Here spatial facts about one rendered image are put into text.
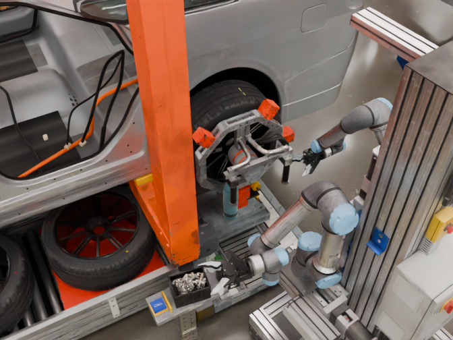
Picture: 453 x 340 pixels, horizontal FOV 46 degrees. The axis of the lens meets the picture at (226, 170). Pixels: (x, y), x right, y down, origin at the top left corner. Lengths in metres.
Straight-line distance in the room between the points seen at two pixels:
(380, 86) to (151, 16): 3.50
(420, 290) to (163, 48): 1.33
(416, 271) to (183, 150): 1.08
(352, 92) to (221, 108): 2.31
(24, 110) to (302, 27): 1.78
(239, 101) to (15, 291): 1.59
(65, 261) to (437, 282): 1.95
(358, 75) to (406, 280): 3.24
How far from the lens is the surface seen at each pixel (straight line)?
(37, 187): 2.95
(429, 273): 2.25
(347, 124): 2.69
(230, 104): 2.88
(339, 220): 2.04
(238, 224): 3.61
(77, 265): 3.11
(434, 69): 1.80
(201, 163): 2.91
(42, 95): 3.56
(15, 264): 3.22
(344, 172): 4.22
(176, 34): 1.97
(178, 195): 2.52
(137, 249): 3.10
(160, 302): 2.93
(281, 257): 2.14
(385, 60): 5.47
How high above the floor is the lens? 3.02
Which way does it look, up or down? 47 degrees down
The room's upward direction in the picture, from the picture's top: straight up
